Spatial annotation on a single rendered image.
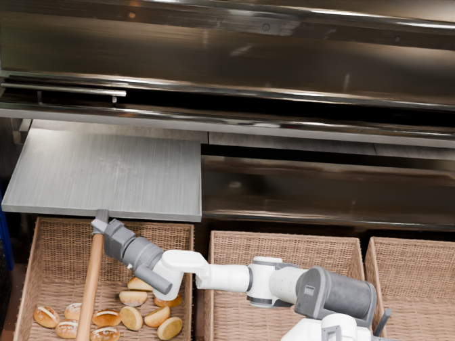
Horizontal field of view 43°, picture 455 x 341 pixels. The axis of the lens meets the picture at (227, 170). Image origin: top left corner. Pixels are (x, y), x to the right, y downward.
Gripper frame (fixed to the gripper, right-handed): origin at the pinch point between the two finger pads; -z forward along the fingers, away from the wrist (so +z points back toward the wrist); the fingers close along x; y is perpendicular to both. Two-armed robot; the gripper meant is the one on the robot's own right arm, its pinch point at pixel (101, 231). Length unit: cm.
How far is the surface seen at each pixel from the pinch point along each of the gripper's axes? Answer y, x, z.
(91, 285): 15.5, 1.2, 10.7
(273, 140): -68, -2, 15
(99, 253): 6.7, 1.1, 5.1
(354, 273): -71, -45, 57
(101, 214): -3.6, 1.7, -3.3
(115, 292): -19, -60, -14
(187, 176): -33.8, -1.4, 4.2
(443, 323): -85, -61, 93
